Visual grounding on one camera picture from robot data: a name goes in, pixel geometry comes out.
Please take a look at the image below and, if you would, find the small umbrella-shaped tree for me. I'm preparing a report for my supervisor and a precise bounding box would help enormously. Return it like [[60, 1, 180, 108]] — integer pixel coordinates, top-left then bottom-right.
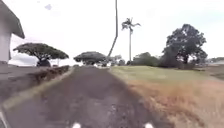
[[73, 50, 108, 67]]

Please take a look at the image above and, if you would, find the slender palm tree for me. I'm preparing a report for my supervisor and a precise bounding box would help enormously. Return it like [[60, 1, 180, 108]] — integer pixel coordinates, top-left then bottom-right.
[[120, 17, 142, 63]]

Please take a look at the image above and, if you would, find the green bush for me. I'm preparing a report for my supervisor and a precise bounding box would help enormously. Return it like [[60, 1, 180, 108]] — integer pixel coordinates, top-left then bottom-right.
[[131, 51, 160, 67]]

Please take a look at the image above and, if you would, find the leaning palm trunk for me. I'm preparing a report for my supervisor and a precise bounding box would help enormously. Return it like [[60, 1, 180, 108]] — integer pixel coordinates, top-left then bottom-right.
[[106, 0, 120, 58]]

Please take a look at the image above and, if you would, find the dark asphalt road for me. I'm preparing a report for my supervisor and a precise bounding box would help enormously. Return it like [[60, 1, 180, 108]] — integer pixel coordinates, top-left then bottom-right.
[[0, 65, 174, 128]]

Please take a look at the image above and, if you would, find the low brown hedge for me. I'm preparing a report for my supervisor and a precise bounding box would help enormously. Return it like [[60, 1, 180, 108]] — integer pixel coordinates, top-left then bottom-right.
[[28, 64, 71, 84]]

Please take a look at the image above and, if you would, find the dry grass field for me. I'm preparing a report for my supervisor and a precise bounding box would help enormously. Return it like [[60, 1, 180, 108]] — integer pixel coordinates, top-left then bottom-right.
[[108, 64, 224, 128]]

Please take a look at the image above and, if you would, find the robot's own part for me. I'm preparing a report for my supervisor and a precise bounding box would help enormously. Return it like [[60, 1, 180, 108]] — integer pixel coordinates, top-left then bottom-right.
[[72, 122, 82, 128], [144, 122, 154, 128]]

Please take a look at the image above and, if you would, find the wide umbrella-shaped tree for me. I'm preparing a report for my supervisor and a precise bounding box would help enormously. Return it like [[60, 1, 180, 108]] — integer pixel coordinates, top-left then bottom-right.
[[13, 42, 70, 68]]

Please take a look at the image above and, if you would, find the large round dark tree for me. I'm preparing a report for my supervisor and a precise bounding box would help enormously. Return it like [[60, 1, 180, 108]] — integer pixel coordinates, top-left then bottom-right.
[[159, 23, 209, 70]]

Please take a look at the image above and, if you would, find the pale verge strip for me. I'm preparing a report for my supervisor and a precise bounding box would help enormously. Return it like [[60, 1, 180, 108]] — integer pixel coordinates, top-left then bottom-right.
[[0, 68, 74, 112]]

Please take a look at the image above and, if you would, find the dark paved yard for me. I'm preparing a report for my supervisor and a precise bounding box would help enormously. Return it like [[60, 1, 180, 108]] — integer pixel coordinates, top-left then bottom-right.
[[0, 63, 44, 101]]

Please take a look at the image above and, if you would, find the white building dark roof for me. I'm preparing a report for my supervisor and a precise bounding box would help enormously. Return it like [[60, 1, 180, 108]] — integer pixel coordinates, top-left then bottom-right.
[[0, 0, 26, 65]]

